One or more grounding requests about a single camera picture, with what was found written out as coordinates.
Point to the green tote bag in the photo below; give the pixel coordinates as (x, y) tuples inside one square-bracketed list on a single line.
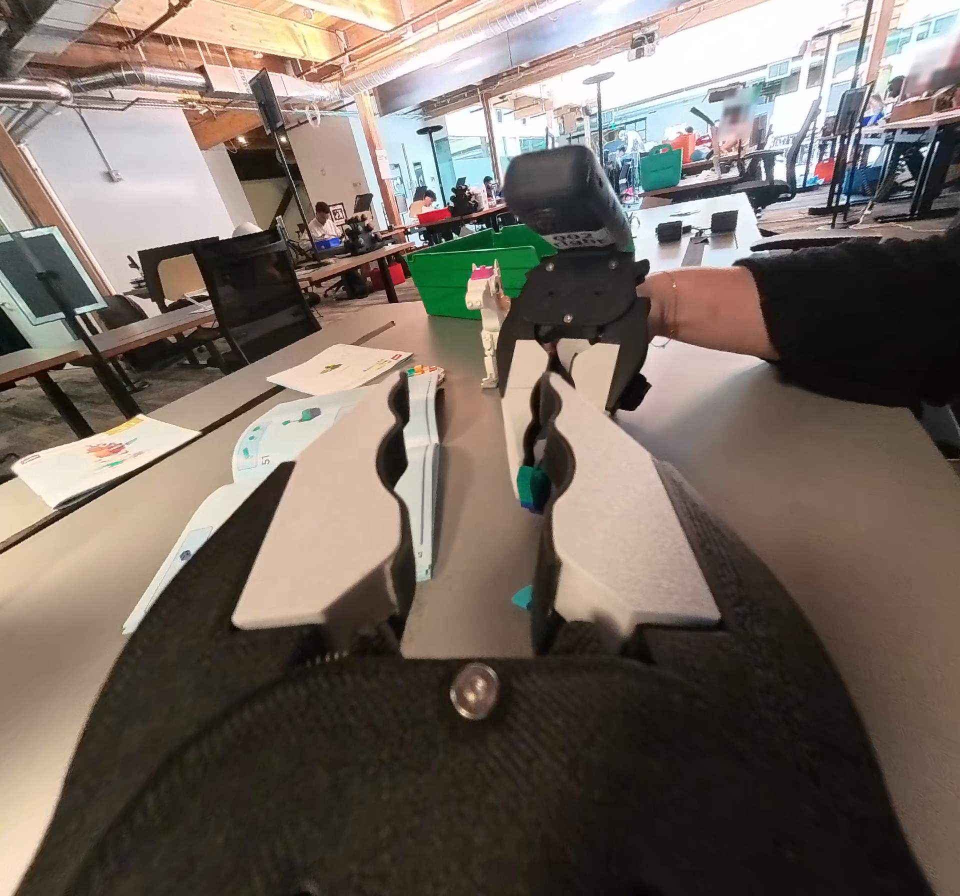
[(660, 168)]

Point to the small teal lego piece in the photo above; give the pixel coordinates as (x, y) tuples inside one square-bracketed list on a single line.
[(521, 597)]

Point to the person's right forearm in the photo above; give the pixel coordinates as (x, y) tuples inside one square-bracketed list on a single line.
[(825, 311)]

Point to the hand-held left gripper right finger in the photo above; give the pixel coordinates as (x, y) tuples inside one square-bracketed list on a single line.
[(630, 536)]

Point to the black knobby device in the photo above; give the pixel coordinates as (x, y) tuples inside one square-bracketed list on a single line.
[(463, 202), (364, 236)]

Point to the black office chair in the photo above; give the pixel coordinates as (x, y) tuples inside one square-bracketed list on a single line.
[(255, 296)]

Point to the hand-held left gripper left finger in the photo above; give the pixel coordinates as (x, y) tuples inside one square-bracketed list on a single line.
[(322, 536)]

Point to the small black box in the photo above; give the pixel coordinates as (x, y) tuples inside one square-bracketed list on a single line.
[(669, 231), (724, 222)]

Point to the wooden desk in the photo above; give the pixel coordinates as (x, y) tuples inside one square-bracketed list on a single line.
[(150, 326), (360, 255)]

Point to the closed white instruction booklet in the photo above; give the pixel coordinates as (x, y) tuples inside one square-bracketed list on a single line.
[(337, 371)]

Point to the metal ventilation duct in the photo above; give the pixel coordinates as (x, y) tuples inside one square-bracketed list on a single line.
[(90, 3), (150, 78)]

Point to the blue storage bin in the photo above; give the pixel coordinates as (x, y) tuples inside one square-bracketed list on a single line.
[(328, 244)]

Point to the booklet with orange picture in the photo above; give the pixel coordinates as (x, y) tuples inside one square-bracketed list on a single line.
[(105, 461)]

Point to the person's right hand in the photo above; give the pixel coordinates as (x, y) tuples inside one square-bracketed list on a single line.
[(656, 311)]

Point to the green and blue lego assembly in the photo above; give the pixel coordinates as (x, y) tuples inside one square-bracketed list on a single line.
[(534, 487)]

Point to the black screen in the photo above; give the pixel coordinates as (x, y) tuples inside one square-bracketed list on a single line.
[(266, 101)]

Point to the framed panel on tripod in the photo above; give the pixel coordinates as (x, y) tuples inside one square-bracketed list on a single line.
[(45, 273)]

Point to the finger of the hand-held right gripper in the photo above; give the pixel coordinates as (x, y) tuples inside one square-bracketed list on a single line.
[(592, 371), (517, 401)]

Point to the green plastic bin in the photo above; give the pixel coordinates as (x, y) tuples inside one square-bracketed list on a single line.
[(450, 281)]

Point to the pile of small lego bricks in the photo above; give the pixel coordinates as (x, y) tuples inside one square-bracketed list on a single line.
[(427, 372)]

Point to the white lego unicorn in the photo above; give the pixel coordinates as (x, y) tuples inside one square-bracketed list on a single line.
[(487, 311)]

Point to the red storage bin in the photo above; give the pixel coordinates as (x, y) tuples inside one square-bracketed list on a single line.
[(433, 216)]

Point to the open instruction booklet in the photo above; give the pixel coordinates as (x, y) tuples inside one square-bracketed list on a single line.
[(262, 431)]

